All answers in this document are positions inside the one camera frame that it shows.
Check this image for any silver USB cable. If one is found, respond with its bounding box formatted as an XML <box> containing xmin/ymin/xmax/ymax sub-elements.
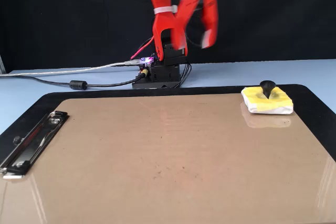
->
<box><xmin>0</xmin><ymin>59</ymin><xmax>141</xmax><ymax>78</ymax></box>

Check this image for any brown clipboard board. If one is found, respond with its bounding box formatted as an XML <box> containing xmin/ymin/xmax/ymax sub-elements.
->
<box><xmin>0</xmin><ymin>93</ymin><xmax>336</xmax><ymax>224</ymax></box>

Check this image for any black power cable with ferrite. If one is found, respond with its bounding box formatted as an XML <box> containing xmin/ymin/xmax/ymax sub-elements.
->
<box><xmin>0</xmin><ymin>69</ymin><xmax>150</xmax><ymax>91</ymax></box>

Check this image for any metal clipboard clip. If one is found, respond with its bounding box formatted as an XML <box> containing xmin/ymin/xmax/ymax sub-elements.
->
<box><xmin>0</xmin><ymin>111</ymin><xmax>69</xmax><ymax>180</ymax></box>

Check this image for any black servo wire bundle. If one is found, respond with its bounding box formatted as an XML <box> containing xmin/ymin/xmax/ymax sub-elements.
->
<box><xmin>136</xmin><ymin>0</ymin><xmax>229</xmax><ymax>88</ymax></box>

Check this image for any controller circuit board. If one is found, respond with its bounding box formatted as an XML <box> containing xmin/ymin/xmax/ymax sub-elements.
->
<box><xmin>138</xmin><ymin>56</ymin><xmax>155</xmax><ymax>68</ymax></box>

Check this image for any black backdrop cloth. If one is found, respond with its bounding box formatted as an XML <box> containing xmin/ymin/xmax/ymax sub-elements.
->
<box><xmin>0</xmin><ymin>0</ymin><xmax>336</xmax><ymax>74</ymax></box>

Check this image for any yellow white sponge black knob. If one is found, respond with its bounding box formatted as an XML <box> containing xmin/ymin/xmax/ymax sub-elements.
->
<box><xmin>240</xmin><ymin>80</ymin><xmax>294</xmax><ymax>116</ymax></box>

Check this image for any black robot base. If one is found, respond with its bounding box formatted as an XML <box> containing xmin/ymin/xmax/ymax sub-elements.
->
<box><xmin>132</xmin><ymin>42</ymin><xmax>185</xmax><ymax>90</ymax></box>

